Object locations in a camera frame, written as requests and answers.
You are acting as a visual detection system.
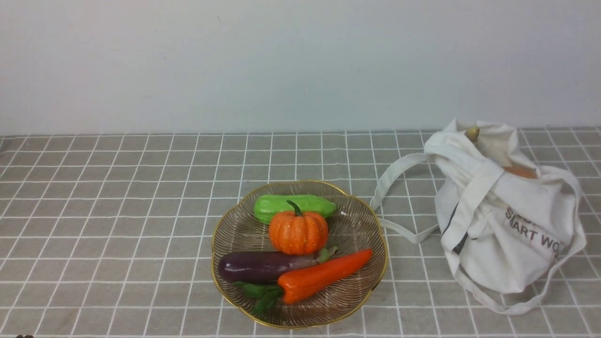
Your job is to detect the orange carrot with leaves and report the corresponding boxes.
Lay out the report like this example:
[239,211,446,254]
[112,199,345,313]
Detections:
[233,249,373,316]

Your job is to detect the white cloth tote bag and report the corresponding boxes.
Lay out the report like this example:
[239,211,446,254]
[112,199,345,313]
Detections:
[370,119,586,316]

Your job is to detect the purple eggplant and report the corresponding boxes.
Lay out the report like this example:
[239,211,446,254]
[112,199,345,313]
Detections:
[217,246,339,284]

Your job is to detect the yellowish vegetable tip in bag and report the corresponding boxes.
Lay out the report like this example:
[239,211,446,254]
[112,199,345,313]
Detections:
[464,126,480,144]

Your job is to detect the grey checked tablecloth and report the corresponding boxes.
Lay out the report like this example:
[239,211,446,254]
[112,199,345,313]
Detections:
[0,127,600,338]

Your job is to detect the gold rimmed glass bowl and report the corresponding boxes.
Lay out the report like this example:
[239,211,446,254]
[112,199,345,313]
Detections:
[212,180,389,329]

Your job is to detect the orange vegetable inside bag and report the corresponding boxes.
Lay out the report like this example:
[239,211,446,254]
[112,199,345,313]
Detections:
[503,165,538,179]

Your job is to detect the small orange pumpkin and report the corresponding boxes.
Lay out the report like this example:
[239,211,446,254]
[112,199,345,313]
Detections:
[269,200,329,255]

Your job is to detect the green loofah gourd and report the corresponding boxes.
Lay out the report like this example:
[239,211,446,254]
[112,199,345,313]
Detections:
[254,194,337,224]

